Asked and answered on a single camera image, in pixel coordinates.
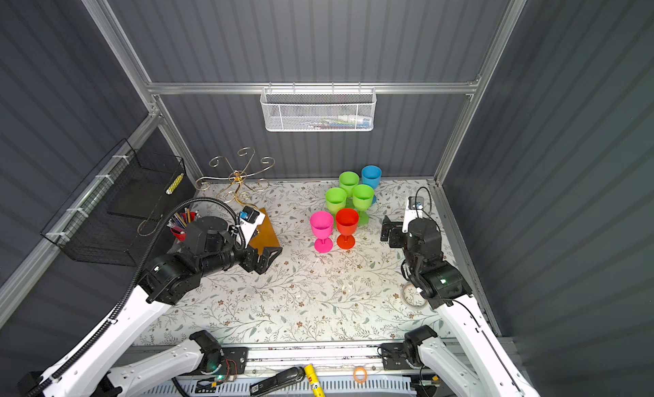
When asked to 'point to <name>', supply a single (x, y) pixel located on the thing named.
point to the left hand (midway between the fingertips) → (268, 239)
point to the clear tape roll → (411, 297)
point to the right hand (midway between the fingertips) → (405, 219)
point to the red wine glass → (347, 221)
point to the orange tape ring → (365, 376)
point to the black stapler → (287, 377)
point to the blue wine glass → (371, 175)
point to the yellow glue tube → (313, 379)
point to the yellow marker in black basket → (174, 185)
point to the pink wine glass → (322, 224)
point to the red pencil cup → (180, 221)
